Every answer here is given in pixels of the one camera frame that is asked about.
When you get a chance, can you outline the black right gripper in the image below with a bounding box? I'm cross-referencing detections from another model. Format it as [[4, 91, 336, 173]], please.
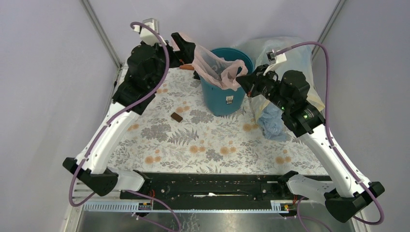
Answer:
[[235, 64, 290, 112]]

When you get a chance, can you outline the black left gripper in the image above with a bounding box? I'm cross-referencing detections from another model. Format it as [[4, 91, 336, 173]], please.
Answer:
[[146, 32, 195, 90]]

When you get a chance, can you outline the pink plastic trash bag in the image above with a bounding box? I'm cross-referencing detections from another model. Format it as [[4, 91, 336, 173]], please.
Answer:
[[180, 32, 249, 91]]

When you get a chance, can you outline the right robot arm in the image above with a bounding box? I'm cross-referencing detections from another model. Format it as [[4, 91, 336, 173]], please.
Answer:
[[236, 65, 385, 222]]

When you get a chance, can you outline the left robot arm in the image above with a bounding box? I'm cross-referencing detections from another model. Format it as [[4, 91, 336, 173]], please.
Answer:
[[63, 32, 196, 199]]

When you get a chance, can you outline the teal plastic trash bin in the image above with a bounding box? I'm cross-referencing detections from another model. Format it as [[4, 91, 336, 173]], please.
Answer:
[[200, 47, 254, 116]]

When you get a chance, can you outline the blue plastic trash bag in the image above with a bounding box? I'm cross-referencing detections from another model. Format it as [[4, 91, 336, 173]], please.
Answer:
[[255, 103, 287, 142]]

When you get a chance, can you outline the orange-brown wooden block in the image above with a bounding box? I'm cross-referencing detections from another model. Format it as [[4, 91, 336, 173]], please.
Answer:
[[179, 64, 194, 71]]

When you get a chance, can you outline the black checkered tray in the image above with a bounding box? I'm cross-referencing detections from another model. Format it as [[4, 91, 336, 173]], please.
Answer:
[[193, 71, 201, 80]]

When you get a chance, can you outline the large translucent bag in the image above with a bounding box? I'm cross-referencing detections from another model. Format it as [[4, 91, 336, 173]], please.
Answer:
[[235, 36, 325, 123]]

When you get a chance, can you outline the dark brown wooden block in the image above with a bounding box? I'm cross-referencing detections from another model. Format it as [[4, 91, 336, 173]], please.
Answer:
[[171, 112, 183, 123]]

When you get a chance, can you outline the floral table mat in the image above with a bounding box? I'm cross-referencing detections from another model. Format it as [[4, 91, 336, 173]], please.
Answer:
[[108, 68, 326, 175]]

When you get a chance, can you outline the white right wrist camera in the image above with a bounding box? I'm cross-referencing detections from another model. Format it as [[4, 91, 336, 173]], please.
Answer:
[[263, 50, 287, 75]]

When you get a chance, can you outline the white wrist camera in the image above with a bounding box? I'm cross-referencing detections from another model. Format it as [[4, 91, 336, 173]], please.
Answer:
[[130, 18, 166, 46], [263, 50, 287, 75]]

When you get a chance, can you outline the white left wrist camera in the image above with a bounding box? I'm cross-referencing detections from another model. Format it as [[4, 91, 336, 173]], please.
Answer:
[[130, 18, 166, 46]]

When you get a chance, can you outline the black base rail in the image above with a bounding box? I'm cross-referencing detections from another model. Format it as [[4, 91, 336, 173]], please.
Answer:
[[139, 173, 300, 213]]

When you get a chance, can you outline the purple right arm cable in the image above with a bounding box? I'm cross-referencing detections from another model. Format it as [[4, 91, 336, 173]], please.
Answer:
[[272, 42, 385, 232]]

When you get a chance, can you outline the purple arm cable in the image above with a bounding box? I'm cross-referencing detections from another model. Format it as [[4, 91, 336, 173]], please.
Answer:
[[272, 42, 385, 232], [68, 21, 183, 232]]

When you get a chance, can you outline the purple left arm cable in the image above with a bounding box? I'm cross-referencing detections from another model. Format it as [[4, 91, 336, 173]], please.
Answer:
[[68, 21, 183, 232]]

